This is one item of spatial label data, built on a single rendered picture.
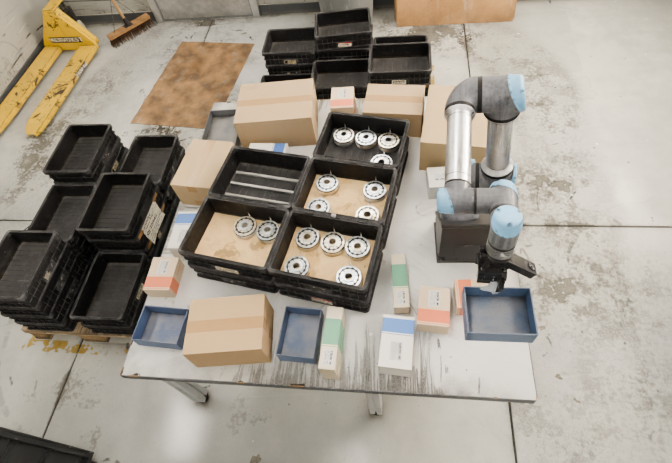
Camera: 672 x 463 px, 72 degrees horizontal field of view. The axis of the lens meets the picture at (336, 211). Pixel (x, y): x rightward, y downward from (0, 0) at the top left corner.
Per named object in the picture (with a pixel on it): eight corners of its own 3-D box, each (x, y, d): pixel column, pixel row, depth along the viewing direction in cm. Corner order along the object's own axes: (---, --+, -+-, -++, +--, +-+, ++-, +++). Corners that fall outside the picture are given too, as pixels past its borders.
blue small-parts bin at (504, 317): (525, 296, 147) (530, 287, 141) (533, 343, 139) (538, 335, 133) (461, 294, 149) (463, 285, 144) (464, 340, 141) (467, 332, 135)
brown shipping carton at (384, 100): (424, 108, 252) (425, 85, 239) (420, 137, 240) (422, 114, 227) (369, 106, 258) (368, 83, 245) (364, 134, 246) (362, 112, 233)
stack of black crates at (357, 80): (373, 96, 344) (370, 57, 317) (371, 124, 327) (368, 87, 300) (320, 97, 350) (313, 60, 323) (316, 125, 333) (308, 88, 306)
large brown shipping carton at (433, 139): (427, 113, 250) (429, 84, 233) (484, 117, 243) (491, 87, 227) (418, 170, 228) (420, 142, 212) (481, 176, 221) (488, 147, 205)
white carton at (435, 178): (467, 176, 222) (470, 164, 215) (471, 196, 215) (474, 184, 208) (425, 179, 224) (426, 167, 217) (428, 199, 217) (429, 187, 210)
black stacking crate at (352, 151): (409, 137, 226) (409, 120, 217) (397, 184, 210) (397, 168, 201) (332, 128, 236) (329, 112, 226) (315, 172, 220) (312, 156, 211)
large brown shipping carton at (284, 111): (318, 106, 263) (313, 78, 247) (317, 144, 246) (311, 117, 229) (250, 112, 267) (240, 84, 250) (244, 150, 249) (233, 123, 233)
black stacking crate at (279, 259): (383, 240, 194) (382, 225, 185) (367, 304, 179) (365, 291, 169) (295, 224, 204) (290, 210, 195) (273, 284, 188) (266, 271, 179)
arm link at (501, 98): (475, 175, 190) (477, 67, 147) (513, 174, 186) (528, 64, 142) (475, 198, 183) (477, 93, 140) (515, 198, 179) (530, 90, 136)
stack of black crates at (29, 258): (57, 268, 287) (7, 229, 250) (101, 269, 282) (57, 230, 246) (27, 330, 264) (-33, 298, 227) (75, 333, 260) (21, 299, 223)
